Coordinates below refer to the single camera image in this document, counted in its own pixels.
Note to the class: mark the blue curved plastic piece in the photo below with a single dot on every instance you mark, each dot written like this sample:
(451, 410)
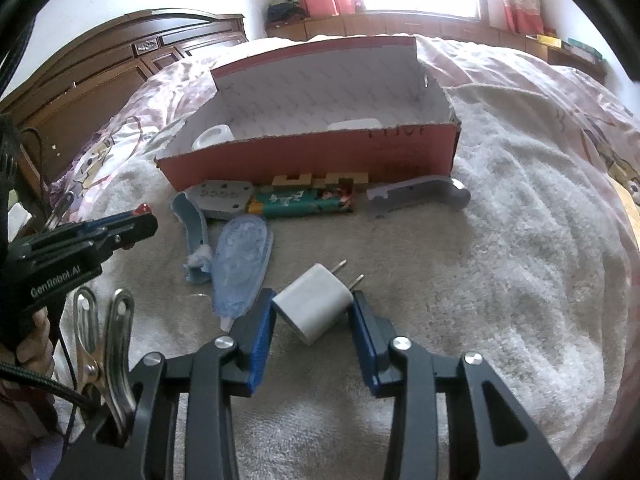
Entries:
(192, 225)

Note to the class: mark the dark wooden headboard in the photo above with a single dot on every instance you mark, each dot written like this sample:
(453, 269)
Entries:
(75, 75)

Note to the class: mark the person's left hand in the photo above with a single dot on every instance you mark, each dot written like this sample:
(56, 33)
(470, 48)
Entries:
(36, 335)

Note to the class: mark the wooden window cabinet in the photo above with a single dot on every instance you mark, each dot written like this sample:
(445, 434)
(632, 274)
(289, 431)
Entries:
(390, 25)

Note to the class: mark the small red plastic piece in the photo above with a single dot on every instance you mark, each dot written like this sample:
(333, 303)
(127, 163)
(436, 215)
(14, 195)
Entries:
(141, 208)

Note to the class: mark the green snack packet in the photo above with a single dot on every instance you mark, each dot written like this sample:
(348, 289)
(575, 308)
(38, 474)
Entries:
(300, 202)

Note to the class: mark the pale lilac curved bracket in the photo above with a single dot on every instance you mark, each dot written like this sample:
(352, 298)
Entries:
(352, 125)

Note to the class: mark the blue sock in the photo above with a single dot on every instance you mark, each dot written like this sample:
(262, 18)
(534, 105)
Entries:
(240, 260)

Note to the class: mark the grey plate with holes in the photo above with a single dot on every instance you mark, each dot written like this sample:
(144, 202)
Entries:
(220, 197)

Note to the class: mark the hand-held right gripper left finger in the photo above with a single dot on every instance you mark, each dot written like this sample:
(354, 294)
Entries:
(261, 345)

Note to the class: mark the yellow wooden block piece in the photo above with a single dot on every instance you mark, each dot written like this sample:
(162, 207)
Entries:
(300, 179)

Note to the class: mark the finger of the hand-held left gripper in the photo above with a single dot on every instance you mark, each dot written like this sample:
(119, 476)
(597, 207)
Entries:
(132, 235)
(110, 221)

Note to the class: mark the metal spring clip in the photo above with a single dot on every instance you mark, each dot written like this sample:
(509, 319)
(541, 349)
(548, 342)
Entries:
(117, 350)
(61, 212)

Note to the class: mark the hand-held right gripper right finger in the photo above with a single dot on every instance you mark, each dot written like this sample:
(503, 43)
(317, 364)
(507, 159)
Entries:
(367, 347)

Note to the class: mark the white charger plug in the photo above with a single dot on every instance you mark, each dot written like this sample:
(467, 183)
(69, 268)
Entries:
(315, 305)

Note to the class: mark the white round lid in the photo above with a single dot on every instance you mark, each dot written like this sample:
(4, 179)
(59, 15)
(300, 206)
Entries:
(212, 137)

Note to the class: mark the white fleece blanket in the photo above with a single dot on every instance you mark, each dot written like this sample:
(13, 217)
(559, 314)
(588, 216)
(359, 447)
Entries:
(500, 260)

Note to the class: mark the pink printed quilt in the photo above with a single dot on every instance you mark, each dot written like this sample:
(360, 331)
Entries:
(525, 70)

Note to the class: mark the yellow book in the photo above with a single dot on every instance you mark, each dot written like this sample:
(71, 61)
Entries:
(547, 38)

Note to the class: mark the dark clothes pile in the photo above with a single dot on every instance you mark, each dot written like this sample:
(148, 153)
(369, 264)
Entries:
(285, 12)

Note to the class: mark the green book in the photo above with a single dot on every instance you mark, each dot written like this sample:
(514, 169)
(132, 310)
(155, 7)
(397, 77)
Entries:
(585, 49)

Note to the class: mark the red cardboard box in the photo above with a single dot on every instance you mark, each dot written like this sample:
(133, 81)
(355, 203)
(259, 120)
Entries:
(310, 160)

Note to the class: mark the grey stick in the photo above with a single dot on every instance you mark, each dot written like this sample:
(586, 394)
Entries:
(405, 197)

